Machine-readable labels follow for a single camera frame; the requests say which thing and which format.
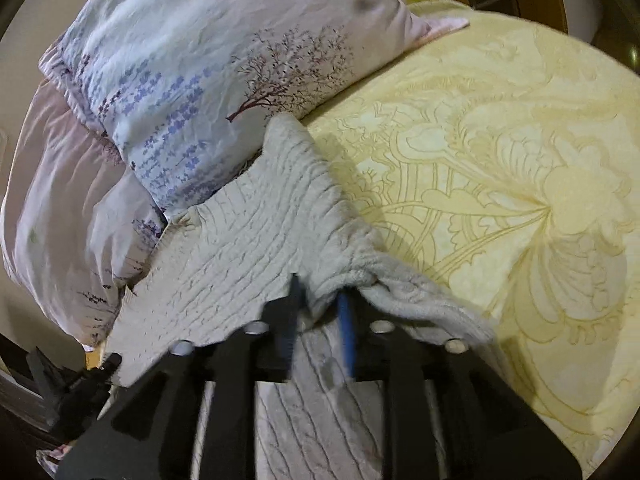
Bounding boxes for grey cable-knit sweater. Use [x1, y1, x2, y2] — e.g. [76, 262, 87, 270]
[105, 114, 508, 479]

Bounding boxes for pink floral left pillow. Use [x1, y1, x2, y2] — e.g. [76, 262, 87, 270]
[1, 80, 166, 347]

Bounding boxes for yellow patterned bedspread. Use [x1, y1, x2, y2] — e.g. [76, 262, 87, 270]
[305, 0, 639, 477]

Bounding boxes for blue floral right pillow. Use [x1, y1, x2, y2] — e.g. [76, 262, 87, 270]
[39, 0, 465, 218]

